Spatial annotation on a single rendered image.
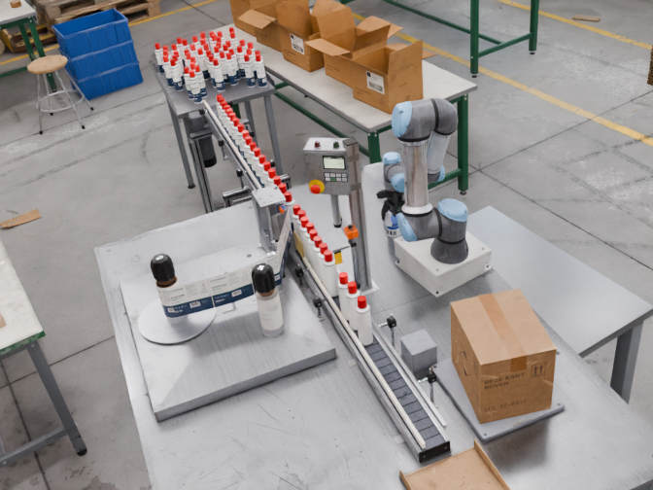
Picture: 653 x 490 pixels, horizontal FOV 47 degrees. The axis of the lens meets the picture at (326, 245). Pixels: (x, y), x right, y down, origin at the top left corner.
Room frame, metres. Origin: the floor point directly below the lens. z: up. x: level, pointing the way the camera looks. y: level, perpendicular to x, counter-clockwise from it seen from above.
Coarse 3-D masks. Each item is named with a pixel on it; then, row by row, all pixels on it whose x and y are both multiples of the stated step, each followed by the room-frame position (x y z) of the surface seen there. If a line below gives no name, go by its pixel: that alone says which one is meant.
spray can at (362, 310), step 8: (360, 296) 2.02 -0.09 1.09; (360, 304) 1.99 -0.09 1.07; (360, 312) 1.98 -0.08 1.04; (368, 312) 1.99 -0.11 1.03; (360, 320) 1.98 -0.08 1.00; (368, 320) 1.99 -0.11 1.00; (360, 328) 1.99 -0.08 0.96; (368, 328) 1.98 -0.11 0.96; (360, 336) 1.99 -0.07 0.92; (368, 336) 1.98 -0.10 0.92; (368, 344) 1.98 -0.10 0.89
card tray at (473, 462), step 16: (480, 448) 1.48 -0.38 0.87; (432, 464) 1.47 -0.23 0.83; (448, 464) 1.46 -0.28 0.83; (464, 464) 1.45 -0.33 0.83; (480, 464) 1.45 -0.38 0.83; (416, 480) 1.42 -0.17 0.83; (432, 480) 1.41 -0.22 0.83; (448, 480) 1.40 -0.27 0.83; (464, 480) 1.40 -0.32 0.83; (480, 480) 1.39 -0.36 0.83; (496, 480) 1.38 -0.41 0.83
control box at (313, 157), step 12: (312, 144) 2.43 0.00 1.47; (324, 144) 2.42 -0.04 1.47; (312, 156) 2.39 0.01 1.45; (312, 168) 2.39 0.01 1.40; (348, 168) 2.35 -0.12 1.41; (312, 180) 2.39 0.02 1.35; (324, 180) 2.38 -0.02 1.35; (348, 180) 2.35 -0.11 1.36; (324, 192) 2.38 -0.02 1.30; (336, 192) 2.36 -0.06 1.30; (348, 192) 2.35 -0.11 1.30
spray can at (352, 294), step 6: (354, 282) 2.10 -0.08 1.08; (348, 288) 2.08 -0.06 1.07; (354, 288) 2.08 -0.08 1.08; (348, 294) 2.08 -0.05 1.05; (354, 294) 2.08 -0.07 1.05; (360, 294) 2.08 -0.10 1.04; (348, 300) 2.07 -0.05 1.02; (354, 300) 2.07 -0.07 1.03; (348, 306) 2.08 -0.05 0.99; (354, 306) 2.07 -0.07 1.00; (348, 312) 2.09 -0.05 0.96; (354, 312) 2.07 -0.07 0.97; (354, 318) 2.07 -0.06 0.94; (354, 324) 2.07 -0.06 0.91; (354, 330) 2.07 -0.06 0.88
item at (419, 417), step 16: (320, 288) 2.34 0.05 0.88; (336, 304) 2.23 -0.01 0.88; (368, 352) 1.95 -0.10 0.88; (384, 352) 1.94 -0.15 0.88; (384, 368) 1.86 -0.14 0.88; (400, 384) 1.77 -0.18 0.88; (400, 400) 1.71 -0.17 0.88; (416, 400) 1.70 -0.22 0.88; (400, 416) 1.64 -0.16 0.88; (416, 416) 1.63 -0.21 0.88; (432, 432) 1.56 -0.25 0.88
